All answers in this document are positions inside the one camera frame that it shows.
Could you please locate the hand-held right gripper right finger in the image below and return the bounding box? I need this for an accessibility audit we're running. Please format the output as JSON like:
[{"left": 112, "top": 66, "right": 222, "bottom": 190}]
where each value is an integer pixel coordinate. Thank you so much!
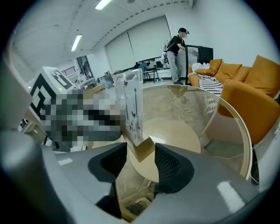
[{"left": 134, "top": 142, "right": 261, "bottom": 224}]

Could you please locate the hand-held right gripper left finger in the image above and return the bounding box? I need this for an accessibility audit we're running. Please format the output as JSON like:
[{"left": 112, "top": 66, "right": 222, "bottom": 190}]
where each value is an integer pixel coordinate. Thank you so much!
[{"left": 41, "top": 142, "right": 128, "bottom": 219}]

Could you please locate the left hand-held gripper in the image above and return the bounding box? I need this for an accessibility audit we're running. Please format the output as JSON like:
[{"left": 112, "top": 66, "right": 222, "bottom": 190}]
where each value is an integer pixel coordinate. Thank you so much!
[{"left": 28, "top": 66, "right": 123, "bottom": 153}]

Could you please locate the clear acrylic sign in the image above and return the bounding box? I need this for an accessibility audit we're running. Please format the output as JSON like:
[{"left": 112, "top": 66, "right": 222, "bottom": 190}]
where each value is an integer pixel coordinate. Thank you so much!
[{"left": 113, "top": 68, "right": 155, "bottom": 163}]

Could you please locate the long ceiling light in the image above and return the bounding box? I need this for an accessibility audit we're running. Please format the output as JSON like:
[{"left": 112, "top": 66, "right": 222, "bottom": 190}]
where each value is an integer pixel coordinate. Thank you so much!
[
  {"left": 70, "top": 34, "right": 83, "bottom": 52},
  {"left": 94, "top": 0, "right": 113, "bottom": 11}
]

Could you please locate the grey metal cabinet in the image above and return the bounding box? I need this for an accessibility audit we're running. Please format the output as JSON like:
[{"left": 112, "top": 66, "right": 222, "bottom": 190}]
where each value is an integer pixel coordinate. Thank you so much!
[{"left": 100, "top": 74, "right": 115, "bottom": 89}]

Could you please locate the black white striped blanket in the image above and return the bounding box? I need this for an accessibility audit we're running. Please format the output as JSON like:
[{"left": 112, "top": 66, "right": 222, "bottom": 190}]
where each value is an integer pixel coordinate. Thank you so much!
[{"left": 188, "top": 73, "right": 225, "bottom": 97}]

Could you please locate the orange sofa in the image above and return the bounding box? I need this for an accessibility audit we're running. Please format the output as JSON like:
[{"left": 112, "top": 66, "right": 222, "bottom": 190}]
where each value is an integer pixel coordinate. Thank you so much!
[{"left": 188, "top": 54, "right": 280, "bottom": 145}]

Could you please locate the black chair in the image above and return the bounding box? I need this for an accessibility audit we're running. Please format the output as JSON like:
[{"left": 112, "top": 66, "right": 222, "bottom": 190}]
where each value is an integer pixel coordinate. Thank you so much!
[{"left": 142, "top": 64, "right": 158, "bottom": 84}]

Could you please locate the white crumpled cloth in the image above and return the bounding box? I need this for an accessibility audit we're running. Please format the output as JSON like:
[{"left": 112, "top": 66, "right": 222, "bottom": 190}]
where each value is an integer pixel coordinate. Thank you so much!
[{"left": 192, "top": 62, "right": 211, "bottom": 71}]

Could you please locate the black screen panel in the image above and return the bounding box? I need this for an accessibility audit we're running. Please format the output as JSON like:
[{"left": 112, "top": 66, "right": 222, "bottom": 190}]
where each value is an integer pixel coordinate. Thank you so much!
[{"left": 198, "top": 46, "right": 214, "bottom": 64}]

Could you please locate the black metal frame stand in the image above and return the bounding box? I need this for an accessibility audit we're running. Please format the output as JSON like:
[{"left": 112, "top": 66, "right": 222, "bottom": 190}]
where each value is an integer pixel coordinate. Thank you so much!
[{"left": 185, "top": 44, "right": 201, "bottom": 85}]

